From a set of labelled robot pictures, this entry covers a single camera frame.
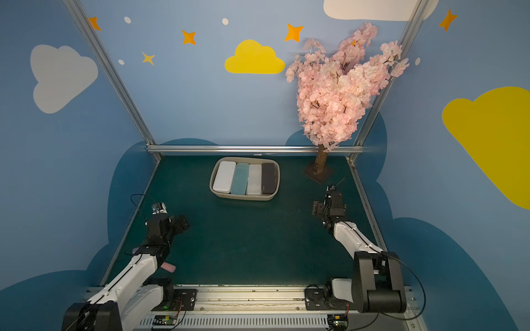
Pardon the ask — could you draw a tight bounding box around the dark grey pencil case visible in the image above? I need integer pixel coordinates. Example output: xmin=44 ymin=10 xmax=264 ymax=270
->
xmin=261 ymin=163 xmax=277 ymax=195

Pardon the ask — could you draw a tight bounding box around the white rounded pencil case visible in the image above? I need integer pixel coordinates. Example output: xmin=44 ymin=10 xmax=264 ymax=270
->
xmin=212 ymin=161 xmax=237 ymax=194

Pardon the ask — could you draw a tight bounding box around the frosted clear wide pencil case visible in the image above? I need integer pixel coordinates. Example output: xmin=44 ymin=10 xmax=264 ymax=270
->
xmin=246 ymin=164 xmax=262 ymax=195

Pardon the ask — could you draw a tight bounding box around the light teal ribbed pencil case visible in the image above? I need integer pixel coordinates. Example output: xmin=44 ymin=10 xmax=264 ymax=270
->
xmin=230 ymin=163 xmax=249 ymax=195

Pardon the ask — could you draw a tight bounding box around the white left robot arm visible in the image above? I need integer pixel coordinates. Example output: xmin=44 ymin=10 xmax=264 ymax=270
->
xmin=62 ymin=212 xmax=189 ymax=330

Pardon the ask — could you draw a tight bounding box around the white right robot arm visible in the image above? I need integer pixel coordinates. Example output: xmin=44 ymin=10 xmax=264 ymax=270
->
xmin=313 ymin=190 xmax=407 ymax=314

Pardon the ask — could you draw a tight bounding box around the beige storage box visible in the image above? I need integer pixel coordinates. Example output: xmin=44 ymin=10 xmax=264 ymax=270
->
xmin=209 ymin=157 xmax=280 ymax=201

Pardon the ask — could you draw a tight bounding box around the purple toy shovel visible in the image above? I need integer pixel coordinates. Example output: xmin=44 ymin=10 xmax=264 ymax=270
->
xmin=161 ymin=262 xmax=176 ymax=273

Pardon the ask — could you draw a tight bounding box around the left controller board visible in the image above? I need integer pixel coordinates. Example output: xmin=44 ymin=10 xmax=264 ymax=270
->
xmin=151 ymin=315 xmax=179 ymax=330

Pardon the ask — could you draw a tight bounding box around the controller board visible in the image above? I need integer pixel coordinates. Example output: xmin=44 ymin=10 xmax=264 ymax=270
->
xmin=151 ymin=315 xmax=179 ymax=330
xmin=327 ymin=314 xmax=349 ymax=331

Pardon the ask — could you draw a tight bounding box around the right controller board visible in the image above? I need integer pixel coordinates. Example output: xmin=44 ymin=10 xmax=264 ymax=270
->
xmin=327 ymin=314 xmax=349 ymax=331

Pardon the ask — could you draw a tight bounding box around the pink cherry blossom tree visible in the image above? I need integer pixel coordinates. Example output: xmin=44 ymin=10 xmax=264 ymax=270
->
xmin=286 ymin=23 xmax=409 ymax=183

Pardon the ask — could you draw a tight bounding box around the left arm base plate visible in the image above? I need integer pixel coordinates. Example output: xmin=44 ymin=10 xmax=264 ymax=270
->
xmin=153 ymin=288 xmax=197 ymax=312

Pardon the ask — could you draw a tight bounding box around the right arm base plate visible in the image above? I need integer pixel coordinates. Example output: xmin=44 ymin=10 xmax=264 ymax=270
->
xmin=304 ymin=287 xmax=349 ymax=311

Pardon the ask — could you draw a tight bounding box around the aluminium front rail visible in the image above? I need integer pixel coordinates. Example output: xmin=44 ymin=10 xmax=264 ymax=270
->
xmin=68 ymin=284 xmax=427 ymax=331

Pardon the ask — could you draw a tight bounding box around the left aluminium frame post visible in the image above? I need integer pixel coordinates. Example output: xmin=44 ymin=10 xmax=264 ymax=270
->
xmin=63 ymin=0 xmax=157 ymax=148

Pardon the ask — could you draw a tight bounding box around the aluminium frame post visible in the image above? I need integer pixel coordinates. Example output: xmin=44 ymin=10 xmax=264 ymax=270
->
xmin=63 ymin=0 xmax=157 ymax=148
xmin=348 ymin=0 xmax=431 ymax=163

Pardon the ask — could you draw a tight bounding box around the right aluminium frame post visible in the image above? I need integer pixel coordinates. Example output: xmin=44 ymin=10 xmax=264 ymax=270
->
xmin=348 ymin=0 xmax=431 ymax=163

